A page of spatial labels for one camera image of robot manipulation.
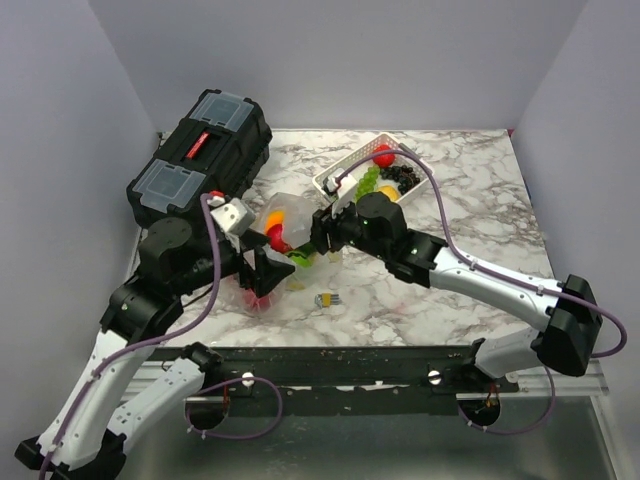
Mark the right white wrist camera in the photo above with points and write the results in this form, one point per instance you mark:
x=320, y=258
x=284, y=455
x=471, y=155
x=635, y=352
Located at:
x=341, y=187

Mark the black plastic toolbox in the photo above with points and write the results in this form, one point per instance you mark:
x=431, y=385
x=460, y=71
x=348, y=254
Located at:
x=220, y=145

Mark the dark purple fake grapes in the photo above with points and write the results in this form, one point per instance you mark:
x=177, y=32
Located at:
x=404, y=176

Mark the green fake grape bunch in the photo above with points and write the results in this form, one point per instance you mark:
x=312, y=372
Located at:
x=367, y=183

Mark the black metal mounting rail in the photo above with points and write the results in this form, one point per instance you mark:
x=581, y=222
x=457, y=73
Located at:
x=350, y=381

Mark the yellow hex key set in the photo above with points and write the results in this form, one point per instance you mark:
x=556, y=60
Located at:
x=326, y=300

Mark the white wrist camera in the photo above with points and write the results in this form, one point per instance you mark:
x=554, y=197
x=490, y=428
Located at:
x=341, y=187
x=231, y=214

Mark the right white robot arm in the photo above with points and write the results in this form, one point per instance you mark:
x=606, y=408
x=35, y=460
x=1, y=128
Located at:
x=561, y=327

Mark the white perforated plastic basket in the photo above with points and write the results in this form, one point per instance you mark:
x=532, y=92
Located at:
x=419, y=177

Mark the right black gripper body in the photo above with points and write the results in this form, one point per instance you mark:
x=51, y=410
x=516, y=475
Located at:
x=346, y=230

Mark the clear plastic bag of fruits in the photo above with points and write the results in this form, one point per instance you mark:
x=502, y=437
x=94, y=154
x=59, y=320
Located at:
x=286, y=220

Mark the green fake watermelon ball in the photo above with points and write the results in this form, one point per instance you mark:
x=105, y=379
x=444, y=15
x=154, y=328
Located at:
x=303, y=257

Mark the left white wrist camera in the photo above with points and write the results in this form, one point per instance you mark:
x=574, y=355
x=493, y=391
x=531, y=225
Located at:
x=231, y=214

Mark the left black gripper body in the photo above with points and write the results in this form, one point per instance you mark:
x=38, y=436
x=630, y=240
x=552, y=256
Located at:
x=201, y=275

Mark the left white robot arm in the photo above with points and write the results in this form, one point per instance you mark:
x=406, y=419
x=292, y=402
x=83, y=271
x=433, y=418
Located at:
x=92, y=434

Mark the red fake apple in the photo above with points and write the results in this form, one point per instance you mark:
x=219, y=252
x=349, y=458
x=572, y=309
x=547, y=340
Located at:
x=384, y=158

